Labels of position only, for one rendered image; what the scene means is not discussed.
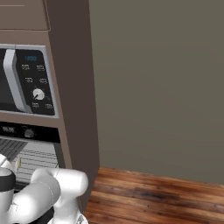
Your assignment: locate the grey oven knob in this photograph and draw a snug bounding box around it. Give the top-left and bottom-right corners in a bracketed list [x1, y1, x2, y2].
[24, 129, 35, 139]

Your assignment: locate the white microwave dial knob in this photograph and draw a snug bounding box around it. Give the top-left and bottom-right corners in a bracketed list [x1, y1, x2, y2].
[32, 87, 46, 102]

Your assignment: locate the black and silver microwave oven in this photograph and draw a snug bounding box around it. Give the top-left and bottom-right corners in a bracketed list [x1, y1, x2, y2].
[0, 43, 60, 119]

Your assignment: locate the brown tall cabinet housing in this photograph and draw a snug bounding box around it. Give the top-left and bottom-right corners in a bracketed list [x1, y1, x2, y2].
[0, 0, 101, 214]

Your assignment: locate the brown cupboard door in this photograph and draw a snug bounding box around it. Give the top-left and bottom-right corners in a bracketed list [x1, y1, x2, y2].
[0, 0, 52, 32]

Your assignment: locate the wire oven rack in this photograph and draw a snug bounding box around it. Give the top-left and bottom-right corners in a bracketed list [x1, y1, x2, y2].
[10, 148, 60, 186]

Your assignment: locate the silver microwave door handle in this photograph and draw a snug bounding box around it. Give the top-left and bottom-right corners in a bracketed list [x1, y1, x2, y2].
[3, 48, 33, 114]

